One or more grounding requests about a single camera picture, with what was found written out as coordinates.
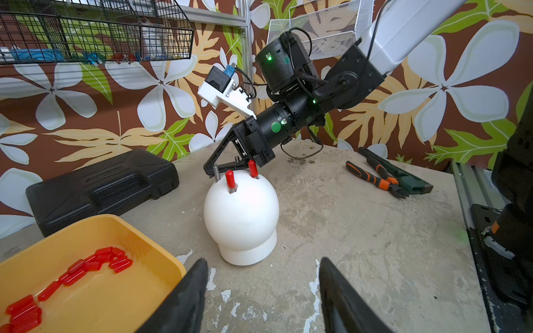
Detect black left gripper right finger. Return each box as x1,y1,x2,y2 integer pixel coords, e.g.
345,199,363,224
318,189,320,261
319,257,392,333

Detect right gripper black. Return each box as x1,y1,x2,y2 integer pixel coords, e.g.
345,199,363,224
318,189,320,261
203,117,275,177

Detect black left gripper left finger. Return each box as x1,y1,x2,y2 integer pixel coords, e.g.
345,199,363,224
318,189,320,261
137,258,208,333

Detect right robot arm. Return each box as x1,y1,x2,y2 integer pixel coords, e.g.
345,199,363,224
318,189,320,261
198,1,462,177

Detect white sphere with screws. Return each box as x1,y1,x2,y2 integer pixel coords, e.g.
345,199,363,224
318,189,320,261
203,169,280,266

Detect yellow plastic tray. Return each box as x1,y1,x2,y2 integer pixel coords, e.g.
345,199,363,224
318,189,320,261
1,215,186,332

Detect black plastic tool case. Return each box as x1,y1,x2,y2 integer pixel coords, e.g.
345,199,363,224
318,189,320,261
26,149,179,237

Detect orange black pliers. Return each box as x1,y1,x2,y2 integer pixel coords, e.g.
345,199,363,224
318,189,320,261
345,157,409,199

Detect red sleeve pile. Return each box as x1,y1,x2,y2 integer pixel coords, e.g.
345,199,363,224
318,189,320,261
1,246,133,332

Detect white mesh basket right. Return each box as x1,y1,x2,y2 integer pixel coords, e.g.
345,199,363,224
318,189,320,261
267,0,374,60

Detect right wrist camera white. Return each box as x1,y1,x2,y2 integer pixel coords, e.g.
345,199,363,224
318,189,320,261
198,65,257,119

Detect dark green handled tool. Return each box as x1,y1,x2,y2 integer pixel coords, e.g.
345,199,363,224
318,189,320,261
358,147,433,194

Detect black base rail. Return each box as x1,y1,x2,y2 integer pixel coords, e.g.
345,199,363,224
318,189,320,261
449,162,532,332

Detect black wire wall basket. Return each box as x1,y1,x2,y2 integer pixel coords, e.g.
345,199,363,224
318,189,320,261
1,1,194,65

